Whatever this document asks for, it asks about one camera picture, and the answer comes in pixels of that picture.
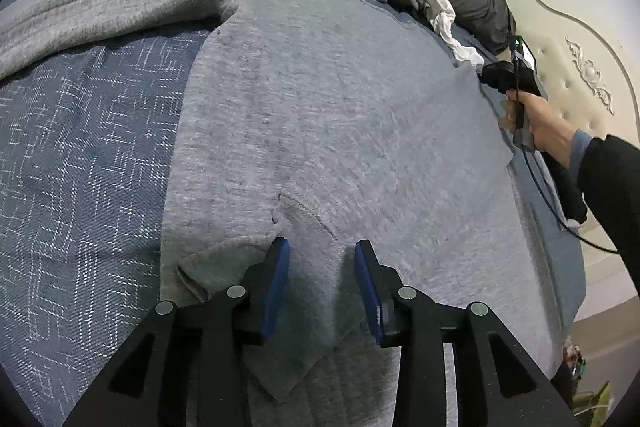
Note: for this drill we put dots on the black garment with white trim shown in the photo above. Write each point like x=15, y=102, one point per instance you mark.
x=567, y=197

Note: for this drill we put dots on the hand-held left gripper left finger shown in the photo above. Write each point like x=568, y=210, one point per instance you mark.
x=275, y=292

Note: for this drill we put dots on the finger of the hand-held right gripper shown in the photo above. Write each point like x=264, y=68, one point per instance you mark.
x=497, y=76

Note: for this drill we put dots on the grey sweatshirt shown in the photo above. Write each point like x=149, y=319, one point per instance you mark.
x=350, y=107

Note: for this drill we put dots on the person's right hand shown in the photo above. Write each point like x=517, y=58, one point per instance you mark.
x=547, y=127

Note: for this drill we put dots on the person's right forearm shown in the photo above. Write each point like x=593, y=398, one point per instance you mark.
x=615, y=187

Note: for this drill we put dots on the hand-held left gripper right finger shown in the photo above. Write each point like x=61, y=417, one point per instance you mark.
x=369, y=292

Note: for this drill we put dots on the bed with blue sheet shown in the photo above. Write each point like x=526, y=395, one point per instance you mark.
x=75, y=157

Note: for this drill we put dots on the green patterned bag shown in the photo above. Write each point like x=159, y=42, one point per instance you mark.
x=597, y=397

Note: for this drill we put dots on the cream tufted headboard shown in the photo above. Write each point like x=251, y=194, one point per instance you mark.
x=565, y=97

